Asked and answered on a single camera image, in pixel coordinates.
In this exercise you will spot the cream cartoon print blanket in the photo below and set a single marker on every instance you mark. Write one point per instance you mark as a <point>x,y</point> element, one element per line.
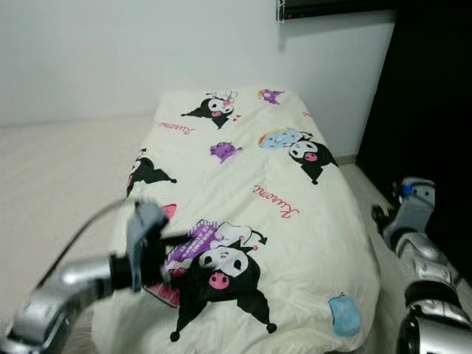
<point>302,251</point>

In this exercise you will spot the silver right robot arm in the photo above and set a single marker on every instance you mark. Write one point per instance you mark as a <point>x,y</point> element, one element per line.
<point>431,273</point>

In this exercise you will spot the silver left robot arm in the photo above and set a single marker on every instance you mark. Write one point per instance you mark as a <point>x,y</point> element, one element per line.
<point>66,287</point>

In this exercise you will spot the black wardrobe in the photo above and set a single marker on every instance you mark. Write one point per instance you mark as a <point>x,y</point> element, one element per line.
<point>428,88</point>

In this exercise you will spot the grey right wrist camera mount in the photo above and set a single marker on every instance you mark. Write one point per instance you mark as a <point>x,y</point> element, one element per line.
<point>419,206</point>

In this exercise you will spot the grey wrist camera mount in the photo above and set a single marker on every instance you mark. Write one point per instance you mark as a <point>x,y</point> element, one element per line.
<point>419,206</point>
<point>144,221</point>

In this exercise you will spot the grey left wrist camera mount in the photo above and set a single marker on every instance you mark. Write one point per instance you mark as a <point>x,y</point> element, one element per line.
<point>144,221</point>

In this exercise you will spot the black wall-mounted panel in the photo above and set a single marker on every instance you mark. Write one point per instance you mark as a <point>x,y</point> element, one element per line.
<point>339,7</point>

